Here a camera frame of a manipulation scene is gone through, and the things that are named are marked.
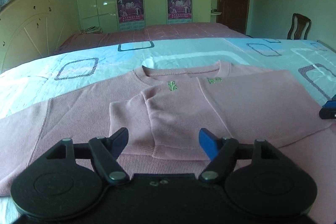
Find purple poster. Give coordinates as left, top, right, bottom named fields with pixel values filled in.
left=167, top=0, right=192, bottom=24
left=117, top=0, right=145, bottom=31

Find pink checked bed cover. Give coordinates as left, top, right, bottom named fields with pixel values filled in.
left=53, top=23, right=248, bottom=55

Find cream round headboard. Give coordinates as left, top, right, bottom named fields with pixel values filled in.
left=1, top=0, right=79, bottom=73

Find lower right purple poster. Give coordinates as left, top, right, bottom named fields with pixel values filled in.
left=167, top=0, right=192, bottom=24

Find items on bedside table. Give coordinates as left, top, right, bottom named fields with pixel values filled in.
left=80, top=26, right=102, bottom=34

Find lower left purple poster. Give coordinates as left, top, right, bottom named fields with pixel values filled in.
left=117, top=0, right=145, bottom=31

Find light blue patterned bedsheet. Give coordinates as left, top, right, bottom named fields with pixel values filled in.
left=0, top=37, right=336, bottom=224

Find pink mouse logo t-shirt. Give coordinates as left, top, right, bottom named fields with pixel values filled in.
left=1, top=61, right=335, bottom=223

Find dark wooden chair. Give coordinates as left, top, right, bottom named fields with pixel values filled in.
left=287, top=13, right=312, bottom=40

